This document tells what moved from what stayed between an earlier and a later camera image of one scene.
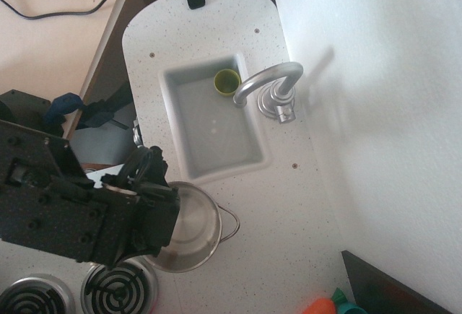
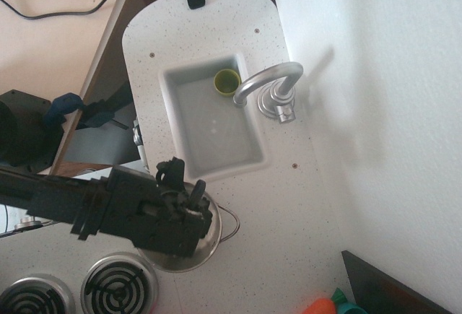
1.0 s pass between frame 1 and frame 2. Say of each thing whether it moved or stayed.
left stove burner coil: stayed
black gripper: moved
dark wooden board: stayed
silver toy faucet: stayed
